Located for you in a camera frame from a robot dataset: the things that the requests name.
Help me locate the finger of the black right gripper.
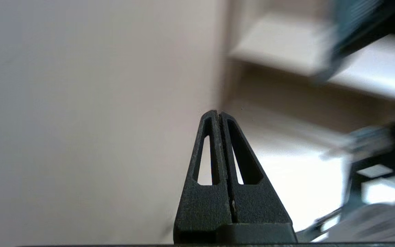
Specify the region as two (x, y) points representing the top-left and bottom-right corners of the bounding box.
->
(314, 21), (395, 83)

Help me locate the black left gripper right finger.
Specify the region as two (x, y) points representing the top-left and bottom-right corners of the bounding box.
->
(220, 110), (298, 244)

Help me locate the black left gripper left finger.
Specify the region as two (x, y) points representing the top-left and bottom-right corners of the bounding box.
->
(173, 110), (234, 243)

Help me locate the cream room door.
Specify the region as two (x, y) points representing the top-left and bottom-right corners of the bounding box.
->
(0, 0), (227, 247)

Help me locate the white wardrobe shelf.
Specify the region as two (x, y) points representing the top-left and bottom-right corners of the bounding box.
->
(230, 14), (395, 101)

